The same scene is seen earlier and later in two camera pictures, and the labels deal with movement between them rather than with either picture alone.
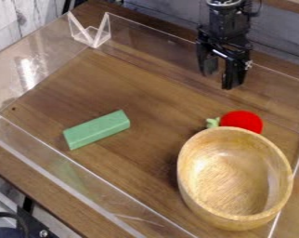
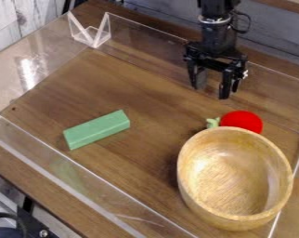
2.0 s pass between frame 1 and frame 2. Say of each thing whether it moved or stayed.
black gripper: moved
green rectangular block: stayed
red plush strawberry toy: stayed
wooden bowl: stayed
